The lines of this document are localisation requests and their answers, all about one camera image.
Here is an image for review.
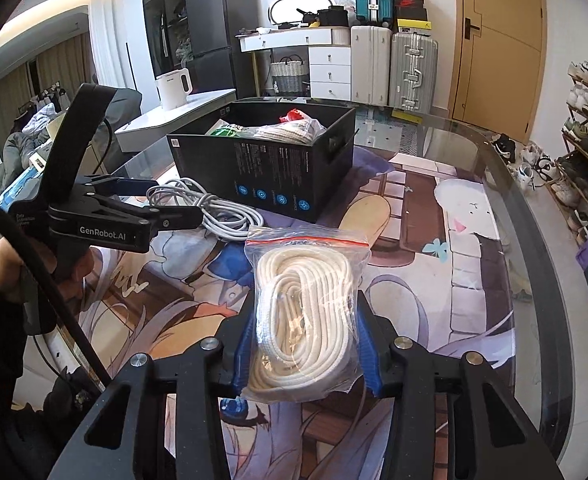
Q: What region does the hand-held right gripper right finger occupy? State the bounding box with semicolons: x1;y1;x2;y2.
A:
356;287;567;480

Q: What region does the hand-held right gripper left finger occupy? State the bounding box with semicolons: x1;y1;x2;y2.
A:
48;287;262;480

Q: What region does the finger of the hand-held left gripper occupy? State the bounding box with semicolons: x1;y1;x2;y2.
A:
96;194;205;232
81;174;161;201

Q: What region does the white cable coil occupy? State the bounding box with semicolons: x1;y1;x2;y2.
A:
146;177;265;241

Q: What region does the bagged white rope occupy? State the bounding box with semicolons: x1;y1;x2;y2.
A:
244;225;372;403

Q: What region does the black cardboard box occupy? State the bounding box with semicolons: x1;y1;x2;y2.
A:
167;100;357;224

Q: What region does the green white medicine packet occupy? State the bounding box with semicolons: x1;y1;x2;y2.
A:
217;119;257;136

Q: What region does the bagged grey rope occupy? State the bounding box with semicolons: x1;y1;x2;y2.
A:
254;119;325;143

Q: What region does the person's left hand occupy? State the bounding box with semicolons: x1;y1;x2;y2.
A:
0;244;96;307

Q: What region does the white side table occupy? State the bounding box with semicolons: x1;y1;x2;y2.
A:
114;89;237;153

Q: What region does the dark grey duvet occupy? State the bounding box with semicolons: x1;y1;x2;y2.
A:
94;87;142;133

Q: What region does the blue packet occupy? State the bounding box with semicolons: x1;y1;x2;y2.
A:
0;155;44;206

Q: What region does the cream cylindrical container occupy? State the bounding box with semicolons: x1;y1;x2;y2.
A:
46;112;69;141

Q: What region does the white electric kettle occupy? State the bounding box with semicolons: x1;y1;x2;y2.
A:
155;68;193;111

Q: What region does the pile of light clothes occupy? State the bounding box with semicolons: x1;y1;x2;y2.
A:
0;110;57;201

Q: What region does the printed cartoon table mat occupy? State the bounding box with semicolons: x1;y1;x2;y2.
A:
38;152;517;480

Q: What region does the clothes rack with garments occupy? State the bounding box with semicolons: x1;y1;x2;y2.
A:
18;82;69;116

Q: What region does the brown curtain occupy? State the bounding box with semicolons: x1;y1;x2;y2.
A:
0;35;94;121

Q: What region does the dark glass wardrobe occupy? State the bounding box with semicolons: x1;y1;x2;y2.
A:
141;0;215;81

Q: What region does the woven basket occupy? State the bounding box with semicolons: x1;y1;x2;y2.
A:
270;57;309;92

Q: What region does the black refrigerator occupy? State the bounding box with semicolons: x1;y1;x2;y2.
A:
185;0;259;98

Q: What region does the white vanity desk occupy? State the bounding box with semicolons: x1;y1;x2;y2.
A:
239;27;352;101

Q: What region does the grey patterned rug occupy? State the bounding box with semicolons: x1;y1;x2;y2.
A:
354;105;455;161

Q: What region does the oval vanity mirror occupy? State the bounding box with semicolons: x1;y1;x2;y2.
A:
269;0;332;26

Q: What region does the white suitcase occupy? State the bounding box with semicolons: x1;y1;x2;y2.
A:
350;25;393;106

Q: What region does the pile of sneakers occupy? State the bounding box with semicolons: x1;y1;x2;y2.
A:
489;132;557;193

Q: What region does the black bag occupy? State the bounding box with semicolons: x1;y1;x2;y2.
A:
316;5;349;28

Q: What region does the silver suitcase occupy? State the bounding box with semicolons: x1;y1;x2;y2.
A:
389;31;439;111

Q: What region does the stack of shoe boxes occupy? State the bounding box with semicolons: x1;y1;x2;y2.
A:
393;0;432;35

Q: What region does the wooden door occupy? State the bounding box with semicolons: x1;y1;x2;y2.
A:
448;0;547;143

